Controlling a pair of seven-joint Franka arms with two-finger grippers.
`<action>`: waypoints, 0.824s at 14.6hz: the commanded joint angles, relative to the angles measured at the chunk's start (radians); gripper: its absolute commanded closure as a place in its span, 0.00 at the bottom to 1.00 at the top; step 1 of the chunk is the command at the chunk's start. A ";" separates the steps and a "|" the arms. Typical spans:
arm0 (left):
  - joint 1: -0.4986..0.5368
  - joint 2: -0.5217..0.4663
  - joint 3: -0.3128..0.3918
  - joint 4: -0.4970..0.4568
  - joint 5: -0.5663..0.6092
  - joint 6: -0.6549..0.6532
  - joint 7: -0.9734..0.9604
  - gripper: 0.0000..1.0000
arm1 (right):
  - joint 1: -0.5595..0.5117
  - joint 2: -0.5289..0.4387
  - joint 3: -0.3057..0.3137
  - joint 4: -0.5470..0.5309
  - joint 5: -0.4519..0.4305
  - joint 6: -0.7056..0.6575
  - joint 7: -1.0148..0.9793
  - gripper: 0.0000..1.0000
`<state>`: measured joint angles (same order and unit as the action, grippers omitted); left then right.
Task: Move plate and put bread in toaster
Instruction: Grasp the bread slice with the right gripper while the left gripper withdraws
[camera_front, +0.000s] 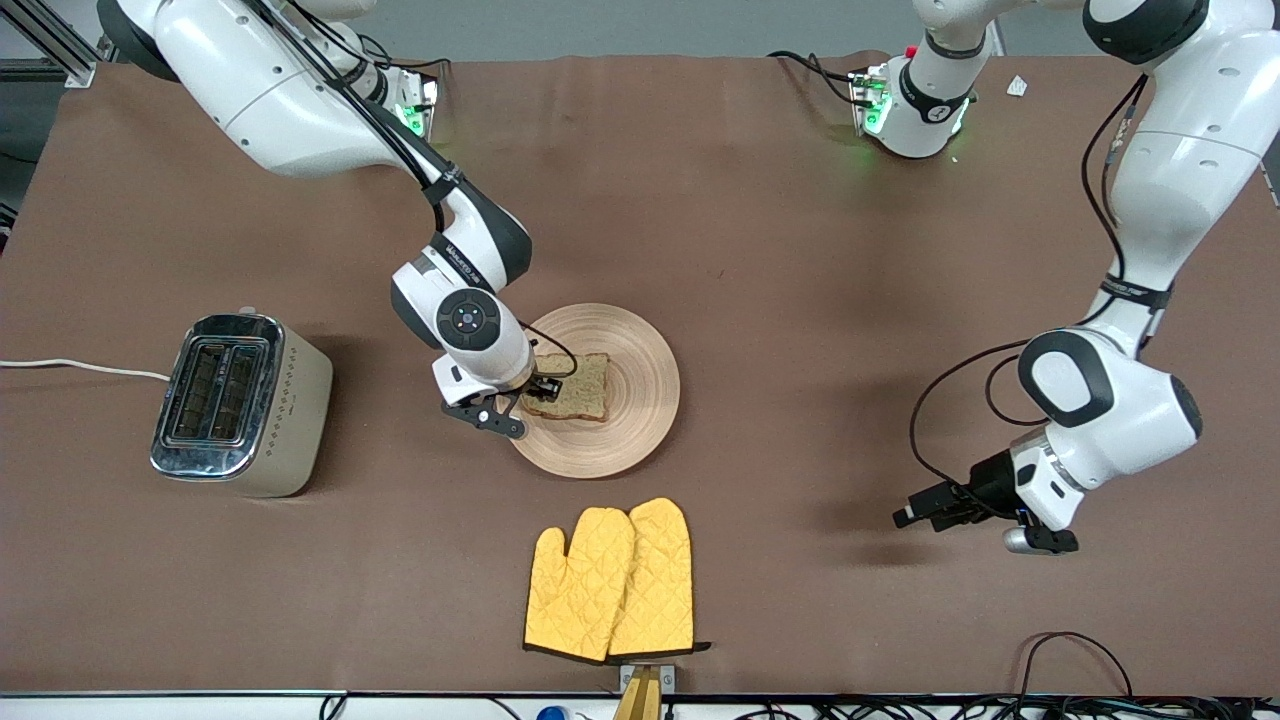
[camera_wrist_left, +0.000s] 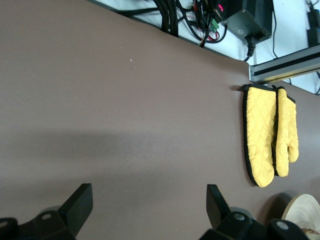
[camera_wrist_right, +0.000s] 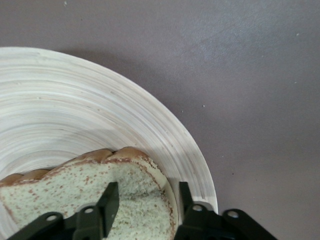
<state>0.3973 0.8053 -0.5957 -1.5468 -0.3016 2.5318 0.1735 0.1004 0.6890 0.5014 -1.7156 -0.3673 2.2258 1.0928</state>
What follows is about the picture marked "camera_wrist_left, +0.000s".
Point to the yellow quilted oven mitt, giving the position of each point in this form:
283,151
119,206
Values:
285,130
260,130

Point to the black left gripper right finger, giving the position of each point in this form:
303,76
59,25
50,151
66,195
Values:
220,215

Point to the black power adapter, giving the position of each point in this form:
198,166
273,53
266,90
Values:
313,30

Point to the brown bread slice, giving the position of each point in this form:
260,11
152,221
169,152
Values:
312,231

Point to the round light wooden plate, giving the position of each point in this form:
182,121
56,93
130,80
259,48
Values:
302,207

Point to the dark grey electronics box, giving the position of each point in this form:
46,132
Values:
245,25

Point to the aluminium profile camera post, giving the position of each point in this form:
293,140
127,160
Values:
282,67

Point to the black electronics box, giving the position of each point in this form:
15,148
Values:
235,7

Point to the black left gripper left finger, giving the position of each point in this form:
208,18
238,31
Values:
75,210

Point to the green terminal connector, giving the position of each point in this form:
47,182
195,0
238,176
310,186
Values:
215,25

